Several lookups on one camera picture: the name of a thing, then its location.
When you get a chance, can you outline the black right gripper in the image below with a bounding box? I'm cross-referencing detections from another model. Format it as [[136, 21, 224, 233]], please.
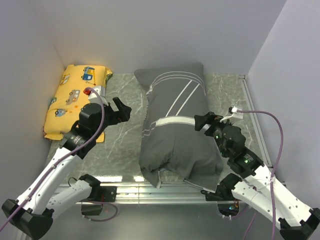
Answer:
[[193, 111, 235, 157]]

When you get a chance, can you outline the grey striped pillowcase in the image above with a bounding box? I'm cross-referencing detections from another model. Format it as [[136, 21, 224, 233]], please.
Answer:
[[134, 62, 223, 193]]

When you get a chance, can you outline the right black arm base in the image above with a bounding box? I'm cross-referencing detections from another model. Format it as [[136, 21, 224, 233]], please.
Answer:
[[200, 185, 240, 218]]

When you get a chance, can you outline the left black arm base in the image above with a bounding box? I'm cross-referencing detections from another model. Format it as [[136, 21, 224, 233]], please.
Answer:
[[80, 186, 117, 217]]

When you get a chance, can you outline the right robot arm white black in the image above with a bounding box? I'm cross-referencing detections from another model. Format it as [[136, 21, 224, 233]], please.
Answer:
[[194, 112, 320, 240]]

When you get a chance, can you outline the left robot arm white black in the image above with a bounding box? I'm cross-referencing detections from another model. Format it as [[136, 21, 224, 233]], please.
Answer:
[[1, 97, 132, 240]]

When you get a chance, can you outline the yellow cartoon car pillow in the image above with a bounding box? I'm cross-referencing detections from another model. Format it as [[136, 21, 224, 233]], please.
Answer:
[[43, 64, 113, 141]]

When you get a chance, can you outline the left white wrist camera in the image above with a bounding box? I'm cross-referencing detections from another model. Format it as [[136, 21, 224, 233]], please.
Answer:
[[83, 85, 107, 105]]

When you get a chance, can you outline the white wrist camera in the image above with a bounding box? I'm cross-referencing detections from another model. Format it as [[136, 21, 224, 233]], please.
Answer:
[[220, 106, 244, 124], [83, 85, 107, 105]]

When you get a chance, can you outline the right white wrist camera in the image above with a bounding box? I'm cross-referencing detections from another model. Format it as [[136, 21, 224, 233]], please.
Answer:
[[220, 106, 244, 124]]

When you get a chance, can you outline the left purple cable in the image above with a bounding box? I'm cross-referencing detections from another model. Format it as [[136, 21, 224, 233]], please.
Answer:
[[0, 86, 106, 233]]

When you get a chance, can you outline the purple cable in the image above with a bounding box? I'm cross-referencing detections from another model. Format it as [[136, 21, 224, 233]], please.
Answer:
[[0, 86, 106, 233], [241, 109, 285, 240]]

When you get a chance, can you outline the aluminium right side rail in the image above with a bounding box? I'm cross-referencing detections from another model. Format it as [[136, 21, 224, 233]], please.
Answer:
[[238, 74, 273, 168]]

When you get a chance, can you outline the aluminium rail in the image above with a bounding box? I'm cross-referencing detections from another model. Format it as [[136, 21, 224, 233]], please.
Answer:
[[238, 74, 273, 168], [53, 182, 251, 206]]

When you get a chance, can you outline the aluminium front rail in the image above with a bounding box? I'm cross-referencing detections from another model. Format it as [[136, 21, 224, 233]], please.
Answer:
[[53, 182, 251, 206]]

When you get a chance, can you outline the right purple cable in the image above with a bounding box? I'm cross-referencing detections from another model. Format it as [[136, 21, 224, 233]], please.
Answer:
[[241, 109, 285, 240]]

